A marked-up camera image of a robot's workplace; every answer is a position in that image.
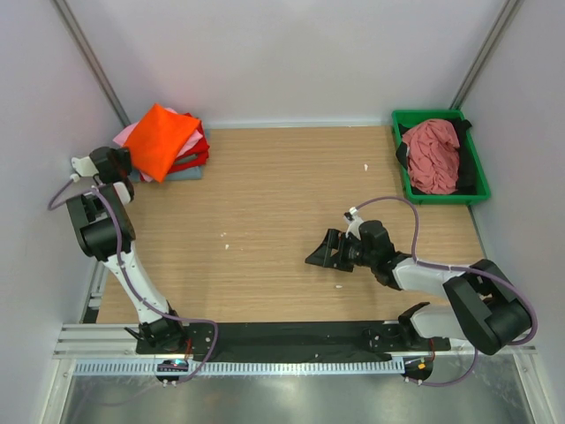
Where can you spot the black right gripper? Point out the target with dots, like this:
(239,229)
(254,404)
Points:
(322,254)

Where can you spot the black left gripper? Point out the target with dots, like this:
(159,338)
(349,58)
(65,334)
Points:
(124,157)

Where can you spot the orange t shirt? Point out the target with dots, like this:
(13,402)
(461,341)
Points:
(157,139)

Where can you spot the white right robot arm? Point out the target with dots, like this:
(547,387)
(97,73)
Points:
(481,308)

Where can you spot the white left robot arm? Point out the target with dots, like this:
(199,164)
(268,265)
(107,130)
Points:
(104,231)

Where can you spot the pink folded shirt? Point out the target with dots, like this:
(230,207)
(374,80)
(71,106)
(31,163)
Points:
(128,134)

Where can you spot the grey folded shirt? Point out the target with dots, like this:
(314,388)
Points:
(185,173)

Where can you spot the red folded shirt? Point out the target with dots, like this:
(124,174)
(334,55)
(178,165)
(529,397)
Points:
(164,141)

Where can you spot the dusty pink crumpled shirt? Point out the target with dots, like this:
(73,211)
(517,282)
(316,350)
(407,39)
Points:
(432,156)

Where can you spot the black shirt in bin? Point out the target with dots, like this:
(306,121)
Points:
(436,158)

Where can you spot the green plastic bin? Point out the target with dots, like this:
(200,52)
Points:
(479,176)

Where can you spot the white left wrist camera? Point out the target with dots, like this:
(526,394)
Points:
(83,167)

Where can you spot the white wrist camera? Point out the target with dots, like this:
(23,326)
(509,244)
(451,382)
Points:
(353,221)
(83,167)

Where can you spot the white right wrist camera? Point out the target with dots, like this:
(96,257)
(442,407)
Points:
(353,221)

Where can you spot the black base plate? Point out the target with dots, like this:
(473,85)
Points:
(294,342)

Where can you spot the white slotted cable duct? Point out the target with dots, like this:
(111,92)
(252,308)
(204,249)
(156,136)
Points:
(174,367)

